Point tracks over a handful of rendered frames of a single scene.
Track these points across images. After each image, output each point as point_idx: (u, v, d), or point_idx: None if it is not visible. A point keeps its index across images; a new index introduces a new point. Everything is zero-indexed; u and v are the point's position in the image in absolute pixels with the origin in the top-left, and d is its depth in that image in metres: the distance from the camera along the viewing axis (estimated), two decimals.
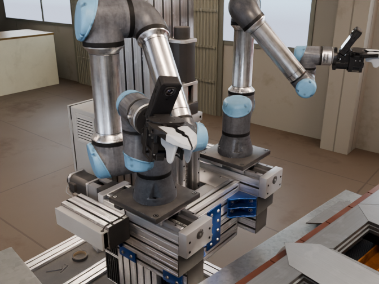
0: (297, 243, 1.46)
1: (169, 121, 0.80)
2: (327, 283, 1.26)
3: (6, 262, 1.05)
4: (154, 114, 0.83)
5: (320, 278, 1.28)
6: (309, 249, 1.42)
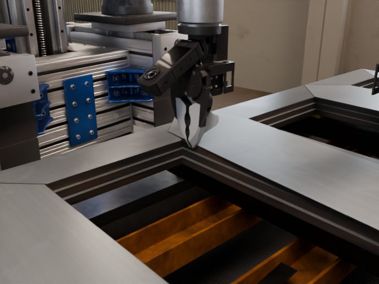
0: None
1: (185, 92, 0.69)
2: (220, 149, 0.71)
3: None
4: None
5: (210, 144, 0.73)
6: None
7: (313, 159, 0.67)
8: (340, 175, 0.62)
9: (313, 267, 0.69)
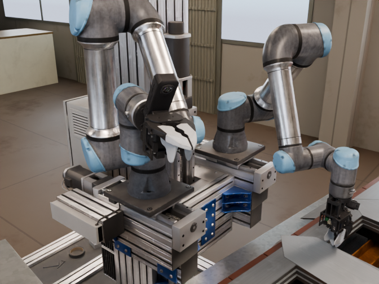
0: (293, 235, 1.47)
1: (168, 119, 0.80)
2: (321, 275, 1.28)
3: (0, 254, 1.06)
4: (152, 112, 0.83)
5: (314, 270, 1.30)
6: (305, 242, 1.44)
7: None
8: None
9: None
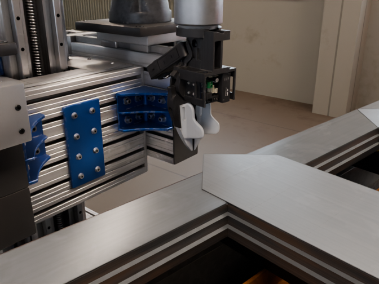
0: (229, 154, 0.70)
1: None
2: (287, 221, 0.50)
3: None
4: None
5: (269, 212, 0.52)
6: (253, 163, 0.66)
7: None
8: None
9: None
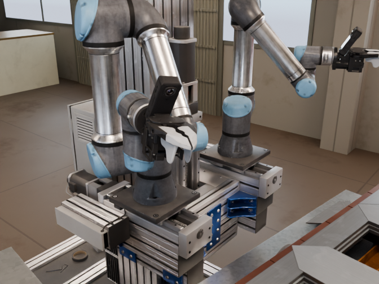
0: (304, 245, 1.44)
1: (169, 121, 0.80)
2: None
3: (6, 262, 1.05)
4: (154, 114, 0.83)
5: (331, 282, 1.27)
6: (317, 252, 1.41)
7: None
8: None
9: None
